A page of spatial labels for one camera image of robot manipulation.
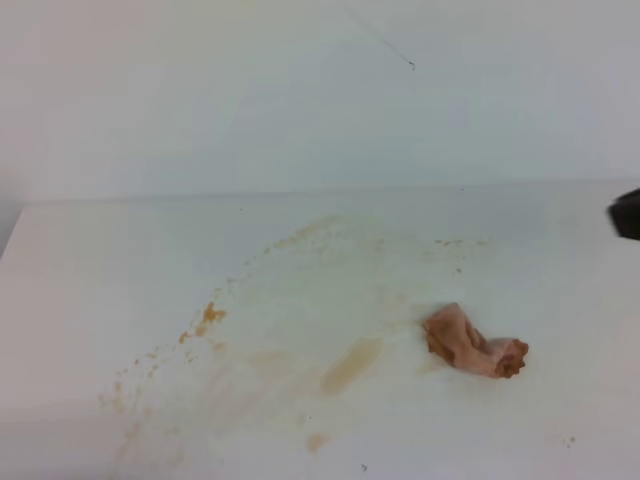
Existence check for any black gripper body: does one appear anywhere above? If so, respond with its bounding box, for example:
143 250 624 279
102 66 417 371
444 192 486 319
607 188 640 239

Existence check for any pink stained rag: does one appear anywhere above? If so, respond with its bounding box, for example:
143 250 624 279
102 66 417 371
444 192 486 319
421 303 529 379

